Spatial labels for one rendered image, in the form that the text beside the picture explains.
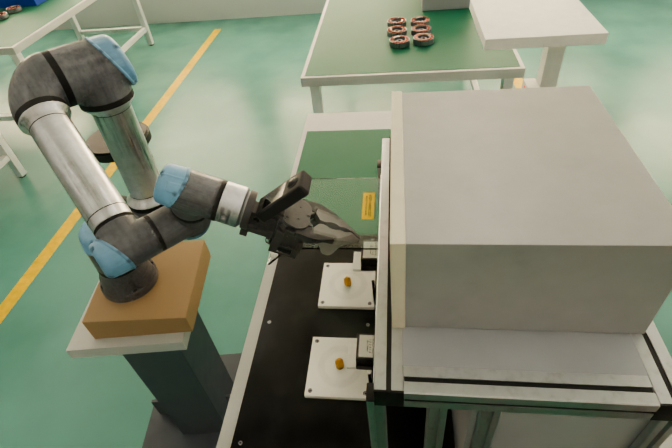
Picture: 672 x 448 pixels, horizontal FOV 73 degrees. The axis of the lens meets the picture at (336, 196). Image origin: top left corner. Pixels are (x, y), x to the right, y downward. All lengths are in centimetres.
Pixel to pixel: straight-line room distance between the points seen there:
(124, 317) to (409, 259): 88
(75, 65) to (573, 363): 103
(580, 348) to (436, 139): 40
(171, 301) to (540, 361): 92
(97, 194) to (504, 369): 74
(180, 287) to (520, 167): 94
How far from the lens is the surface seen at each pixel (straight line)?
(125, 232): 88
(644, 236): 72
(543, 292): 74
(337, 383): 112
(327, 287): 127
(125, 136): 114
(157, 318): 131
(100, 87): 108
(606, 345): 84
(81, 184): 93
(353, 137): 187
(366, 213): 105
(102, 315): 138
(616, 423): 89
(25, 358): 263
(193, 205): 80
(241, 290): 236
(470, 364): 77
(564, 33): 159
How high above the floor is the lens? 178
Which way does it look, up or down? 40 degrees down
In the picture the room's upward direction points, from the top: 7 degrees counter-clockwise
